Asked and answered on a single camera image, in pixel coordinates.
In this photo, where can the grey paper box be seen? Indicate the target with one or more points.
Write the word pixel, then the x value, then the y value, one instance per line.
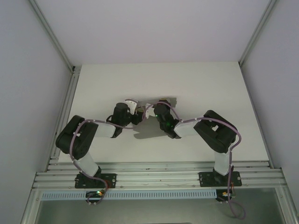
pixel 149 130

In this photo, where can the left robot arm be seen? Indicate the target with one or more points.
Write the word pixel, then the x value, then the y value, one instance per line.
pixel 77 140

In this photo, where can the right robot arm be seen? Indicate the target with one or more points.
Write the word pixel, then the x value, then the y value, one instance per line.
pixel 217 135

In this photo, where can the black connector board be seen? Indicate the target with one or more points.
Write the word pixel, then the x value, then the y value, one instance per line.
pixel 224 194
pixel 93 194

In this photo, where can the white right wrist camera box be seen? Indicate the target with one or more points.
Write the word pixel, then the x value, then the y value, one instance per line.
pixel 147 112

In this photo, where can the aluminium table side rail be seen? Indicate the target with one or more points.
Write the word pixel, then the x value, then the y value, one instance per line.
pixel 63 116

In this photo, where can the aluminium mounting rail beam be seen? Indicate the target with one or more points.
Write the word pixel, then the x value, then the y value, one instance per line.
pixel 151 173

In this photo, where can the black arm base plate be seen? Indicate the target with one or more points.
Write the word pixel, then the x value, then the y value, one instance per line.
pixel 203 179
pixel 112 180

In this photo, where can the aluminium corner post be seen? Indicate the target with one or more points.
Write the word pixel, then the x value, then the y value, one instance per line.
pixel 259 30
pixel 53 37

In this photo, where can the aluminium frame leg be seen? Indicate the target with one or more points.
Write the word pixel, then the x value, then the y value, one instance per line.
pixel 29 207
pixel 288 207

